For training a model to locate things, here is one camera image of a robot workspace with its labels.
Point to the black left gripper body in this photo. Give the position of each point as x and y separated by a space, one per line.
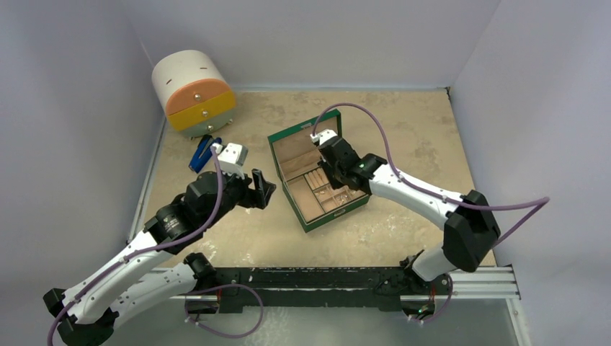
238 192

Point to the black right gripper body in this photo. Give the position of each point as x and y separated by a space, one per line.
331 162

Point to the beige removable jewelry tray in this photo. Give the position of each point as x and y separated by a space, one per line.
334 197

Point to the green jewelry box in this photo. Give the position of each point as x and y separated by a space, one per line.
294 155

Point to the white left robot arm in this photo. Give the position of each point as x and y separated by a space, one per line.
91 311

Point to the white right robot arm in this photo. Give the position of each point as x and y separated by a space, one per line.
469 228

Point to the blue hand tool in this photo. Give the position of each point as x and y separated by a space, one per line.
202 153

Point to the white round drawer cabinet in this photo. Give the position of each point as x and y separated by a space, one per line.
194 96

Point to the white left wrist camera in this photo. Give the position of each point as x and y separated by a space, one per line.
231 157

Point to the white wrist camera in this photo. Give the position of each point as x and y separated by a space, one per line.
231 157
322 137

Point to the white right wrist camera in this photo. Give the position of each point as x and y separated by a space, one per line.
322 137

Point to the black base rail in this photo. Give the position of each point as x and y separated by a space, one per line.
387 289

